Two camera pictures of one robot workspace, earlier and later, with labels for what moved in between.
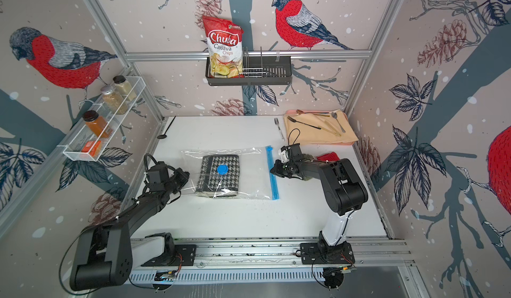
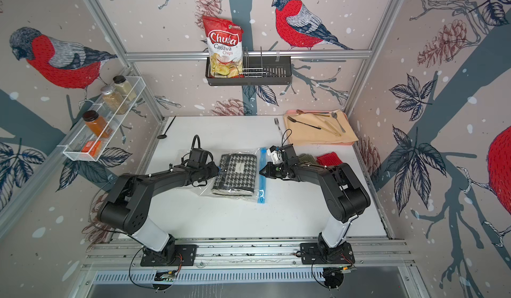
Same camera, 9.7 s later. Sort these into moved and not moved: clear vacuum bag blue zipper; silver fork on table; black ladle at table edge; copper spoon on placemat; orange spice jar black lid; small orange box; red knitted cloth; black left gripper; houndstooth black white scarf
Moved: houndstooth black white scarf; clear vacuum bag blue zipper; black left gripper
Not moved: small orange box; black ladle at table edge; silver fork on table; copper spoon on placemat; orange spice jar black lid; red knitted cloth
